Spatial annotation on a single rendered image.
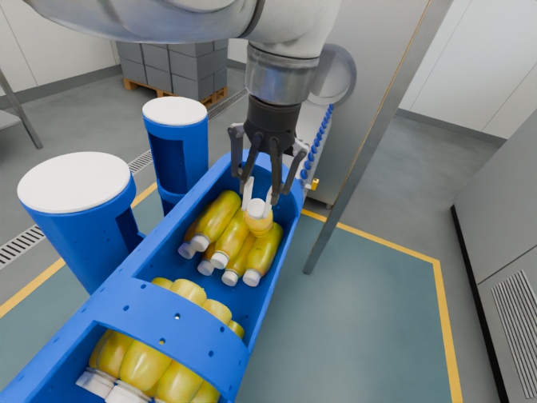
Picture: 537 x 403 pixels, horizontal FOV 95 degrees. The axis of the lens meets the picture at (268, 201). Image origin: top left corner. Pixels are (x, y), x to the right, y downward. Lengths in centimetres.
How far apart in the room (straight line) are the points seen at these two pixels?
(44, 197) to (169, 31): 73
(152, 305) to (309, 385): 136
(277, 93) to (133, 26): 17
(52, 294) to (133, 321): 164
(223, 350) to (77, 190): 65
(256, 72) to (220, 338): 35
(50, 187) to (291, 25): 79
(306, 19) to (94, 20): 18
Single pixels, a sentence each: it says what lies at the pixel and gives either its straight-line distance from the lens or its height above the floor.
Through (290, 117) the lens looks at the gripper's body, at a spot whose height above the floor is 143.
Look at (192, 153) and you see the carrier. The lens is 126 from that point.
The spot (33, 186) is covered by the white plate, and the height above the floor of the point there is 104.
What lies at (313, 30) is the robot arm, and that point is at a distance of 31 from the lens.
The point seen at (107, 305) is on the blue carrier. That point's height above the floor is 122.
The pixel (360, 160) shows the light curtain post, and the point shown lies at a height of 100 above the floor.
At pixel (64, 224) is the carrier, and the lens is 88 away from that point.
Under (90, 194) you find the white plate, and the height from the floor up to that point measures 104.
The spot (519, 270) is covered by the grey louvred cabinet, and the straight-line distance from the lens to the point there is 226.
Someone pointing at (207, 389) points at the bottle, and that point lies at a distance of 52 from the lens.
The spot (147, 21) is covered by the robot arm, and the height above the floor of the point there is 154.
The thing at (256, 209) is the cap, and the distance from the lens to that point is 50.
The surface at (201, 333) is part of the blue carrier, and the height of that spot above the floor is 122.
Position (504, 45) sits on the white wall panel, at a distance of 508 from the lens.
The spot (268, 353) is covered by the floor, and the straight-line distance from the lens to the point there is 165.
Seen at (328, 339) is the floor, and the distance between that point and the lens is 177.
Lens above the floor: 158
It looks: 43 degrees down
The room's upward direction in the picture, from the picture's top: 12 degrees clockwise
